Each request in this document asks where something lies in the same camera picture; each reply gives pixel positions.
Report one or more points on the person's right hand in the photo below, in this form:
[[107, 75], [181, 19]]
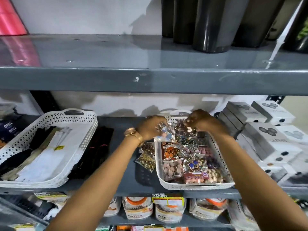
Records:
[[208, 121]]

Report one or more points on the person's left hand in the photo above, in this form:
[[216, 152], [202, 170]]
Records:
[[149, 128]]

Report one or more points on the person's left fingers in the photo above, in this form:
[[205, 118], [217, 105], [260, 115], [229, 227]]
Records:
[[161, 122]]

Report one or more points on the person's right fingers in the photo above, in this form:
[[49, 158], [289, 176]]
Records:
[[192, 120]]

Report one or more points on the clear packet of earrings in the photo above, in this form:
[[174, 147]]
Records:
[[172, 132]]

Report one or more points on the person's right forearm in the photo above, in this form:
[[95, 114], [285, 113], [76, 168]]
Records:
[[255, 180]]

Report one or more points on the person's left forearm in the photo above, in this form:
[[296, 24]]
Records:
[[101, 180]]

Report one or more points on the bronze earrings packet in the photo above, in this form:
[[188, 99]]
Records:
[[147, 148]]

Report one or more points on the gold earrings packet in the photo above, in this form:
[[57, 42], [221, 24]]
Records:
[[145, 161]]

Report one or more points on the pile of jewellery packets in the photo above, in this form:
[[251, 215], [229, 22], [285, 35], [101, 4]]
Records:
[[190, 163]]

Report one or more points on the white perforated basket with jewellery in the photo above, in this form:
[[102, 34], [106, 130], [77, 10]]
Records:
[[160, 170]]

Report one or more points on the black packets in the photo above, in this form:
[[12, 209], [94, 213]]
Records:
[[96, 151]]

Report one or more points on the yellow white price tag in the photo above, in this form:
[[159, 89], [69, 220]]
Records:
[[168, 199]]

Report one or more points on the stack of grey white boxes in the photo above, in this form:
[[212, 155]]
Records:
[[267, 141]]

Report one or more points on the grey metal shelf unit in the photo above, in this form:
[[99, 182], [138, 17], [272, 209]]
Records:
[[96, 79]]

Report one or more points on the white perforated basket with papers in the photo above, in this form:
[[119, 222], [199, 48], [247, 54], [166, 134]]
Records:
[[81, 132]]

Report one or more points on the clear packet with orange print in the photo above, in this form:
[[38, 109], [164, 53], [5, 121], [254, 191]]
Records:
[[137, 208], [113, 206], [169, 214], [207, 209]]

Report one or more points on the row of black cylinder containers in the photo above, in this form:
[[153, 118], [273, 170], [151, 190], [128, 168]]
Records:
[[211, 24]]

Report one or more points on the black shelf upright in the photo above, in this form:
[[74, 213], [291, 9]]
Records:
[[45, 102]]

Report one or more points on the white paper packets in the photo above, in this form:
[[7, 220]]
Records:
[[48, 158]]

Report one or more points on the white metal strip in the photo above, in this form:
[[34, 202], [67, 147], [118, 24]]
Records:
[[286, 33]]

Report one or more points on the white packet with yellow label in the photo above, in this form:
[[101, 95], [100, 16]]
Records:
[[54, 199]]

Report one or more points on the dark blue packets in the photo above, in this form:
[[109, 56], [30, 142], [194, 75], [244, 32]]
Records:
[[10, 129]]

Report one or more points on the red plastic roll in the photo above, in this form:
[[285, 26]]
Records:
[[10, 16]]

